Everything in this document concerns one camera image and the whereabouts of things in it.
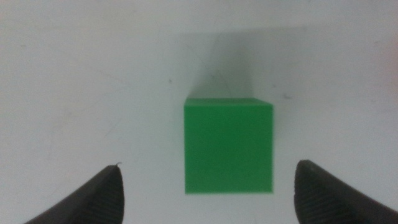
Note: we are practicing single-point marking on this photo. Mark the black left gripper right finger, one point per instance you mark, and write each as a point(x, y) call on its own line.
point(323, 202)

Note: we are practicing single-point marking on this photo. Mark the green cube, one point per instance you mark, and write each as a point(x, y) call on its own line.
point(228, 146)

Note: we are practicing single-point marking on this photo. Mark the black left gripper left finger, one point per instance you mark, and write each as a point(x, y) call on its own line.
point(96, 202)

